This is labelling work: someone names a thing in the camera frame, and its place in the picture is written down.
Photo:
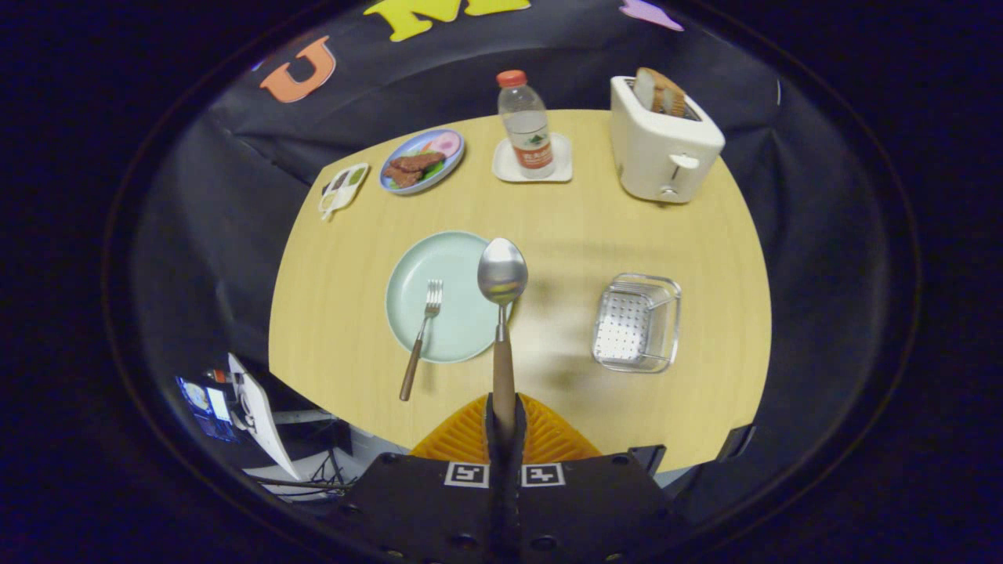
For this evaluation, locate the blue oval plate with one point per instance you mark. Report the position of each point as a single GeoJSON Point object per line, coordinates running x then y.
{"type": "Point", "coordinates": [400, 184]}

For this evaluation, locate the white toaster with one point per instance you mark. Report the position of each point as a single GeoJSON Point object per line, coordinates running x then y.
{"type": "Point", "coordinates": [658, 149]}

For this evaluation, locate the pale green plate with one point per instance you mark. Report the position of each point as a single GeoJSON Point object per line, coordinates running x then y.
{"type": "Point", "coordinates": [454, 313]}

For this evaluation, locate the white square coaster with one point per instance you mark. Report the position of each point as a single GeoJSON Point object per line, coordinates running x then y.
{"type": "Point", "coordinates": [564, 160]}

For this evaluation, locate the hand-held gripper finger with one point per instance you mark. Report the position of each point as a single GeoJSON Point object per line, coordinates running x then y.
{"type": "Point", "coordinates": [496, 501]}
{"type": "Point", "coordinates": [515, 501]}

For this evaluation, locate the white board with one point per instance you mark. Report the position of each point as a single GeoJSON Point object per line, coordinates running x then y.
{"type": "Point", "coordinates": [262, 415]}

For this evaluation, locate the clear plastic water bottle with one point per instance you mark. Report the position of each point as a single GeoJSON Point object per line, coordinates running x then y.
{"type": "Point", "coordinates": [526, 125]}

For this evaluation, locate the brown meat piece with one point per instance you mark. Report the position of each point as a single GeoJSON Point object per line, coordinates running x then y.
{"type": "Point", "coordinates": [401, 176]}
{"type": "Point", "coordinates": [423, 162]}

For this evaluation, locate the white divided sauce dish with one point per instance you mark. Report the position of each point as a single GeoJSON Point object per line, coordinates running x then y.
{"type": "Point", "coordinates": [345, 188]}

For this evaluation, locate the brown toast slices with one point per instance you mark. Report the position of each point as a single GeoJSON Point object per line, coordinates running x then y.
{"type": "Point", "coordinates": [662, 90]}

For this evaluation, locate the lit screen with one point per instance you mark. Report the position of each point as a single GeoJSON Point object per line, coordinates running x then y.
{"type": "Point", "coordinates": [205, 403]}

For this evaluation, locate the pink ham slice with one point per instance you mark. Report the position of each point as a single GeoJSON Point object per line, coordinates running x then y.
{"type": "Point", "coordinates": [447, 144]}

